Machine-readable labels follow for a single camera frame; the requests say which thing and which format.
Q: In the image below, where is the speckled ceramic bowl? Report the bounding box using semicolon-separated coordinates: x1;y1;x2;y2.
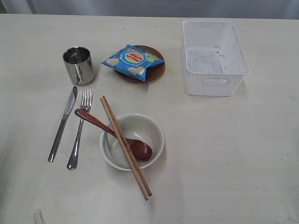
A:
100;113;164;171

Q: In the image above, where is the brown wooden plate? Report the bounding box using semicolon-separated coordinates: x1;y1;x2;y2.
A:
114;45;165;83

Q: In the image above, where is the dark wooden spoon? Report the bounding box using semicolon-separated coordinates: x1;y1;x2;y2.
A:
75;109;153;161

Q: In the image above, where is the blue chips bag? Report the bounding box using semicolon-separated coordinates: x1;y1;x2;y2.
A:
101;44;164;82

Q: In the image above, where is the silver metal fork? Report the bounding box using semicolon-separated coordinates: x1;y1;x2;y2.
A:
67;89;93;170

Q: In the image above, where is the white perforated plastic basket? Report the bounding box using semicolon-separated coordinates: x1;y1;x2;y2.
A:
181;19;250;97

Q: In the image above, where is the shiny steel cup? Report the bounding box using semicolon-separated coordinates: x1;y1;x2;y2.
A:
63;46;95;85

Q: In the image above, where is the silver table knife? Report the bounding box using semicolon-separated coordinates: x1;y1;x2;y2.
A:
48;86;78;162

